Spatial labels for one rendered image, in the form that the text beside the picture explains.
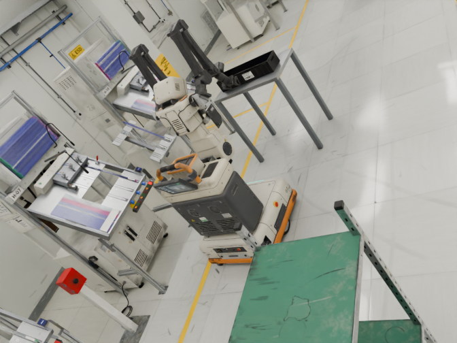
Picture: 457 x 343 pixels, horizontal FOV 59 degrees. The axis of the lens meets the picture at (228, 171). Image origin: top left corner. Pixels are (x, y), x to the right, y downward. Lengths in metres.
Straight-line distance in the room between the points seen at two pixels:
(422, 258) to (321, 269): 1.18
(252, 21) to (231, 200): 5.04
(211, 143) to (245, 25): 4.71
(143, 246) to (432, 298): 2.51
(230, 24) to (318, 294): 6.46
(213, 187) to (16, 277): 3.04
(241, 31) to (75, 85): 3.78
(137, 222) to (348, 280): 2.81
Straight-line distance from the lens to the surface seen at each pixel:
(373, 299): 2.50
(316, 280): 1.42
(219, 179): 2.62
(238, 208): 2.72
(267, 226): 2.90
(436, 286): 2.43
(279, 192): 3.07
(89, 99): 4.53
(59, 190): 3.67
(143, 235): 3.94
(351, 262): 1.40
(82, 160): 3.77
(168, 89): 2.79
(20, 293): 5.11
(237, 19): 7.37
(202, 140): 2.93
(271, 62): 3.44
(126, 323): 3.54
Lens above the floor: 1.98
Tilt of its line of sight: 28 degrees down
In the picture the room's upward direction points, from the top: 40 degrees counter-clockwise
